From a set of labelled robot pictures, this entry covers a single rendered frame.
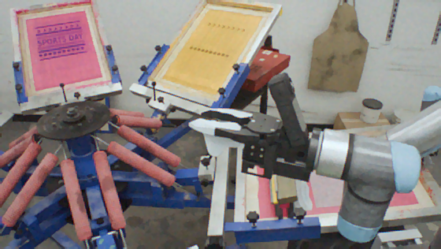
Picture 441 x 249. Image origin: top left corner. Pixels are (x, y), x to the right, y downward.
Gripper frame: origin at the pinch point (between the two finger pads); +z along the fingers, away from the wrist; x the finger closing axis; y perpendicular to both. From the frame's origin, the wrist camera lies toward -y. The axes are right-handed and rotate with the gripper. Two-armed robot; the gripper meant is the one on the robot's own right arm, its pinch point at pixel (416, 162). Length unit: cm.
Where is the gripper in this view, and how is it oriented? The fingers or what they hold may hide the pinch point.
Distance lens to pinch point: 154.1
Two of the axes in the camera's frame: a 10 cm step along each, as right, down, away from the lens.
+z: 1.6, 8.4, 5.2
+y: -0.7, 5.3, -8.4
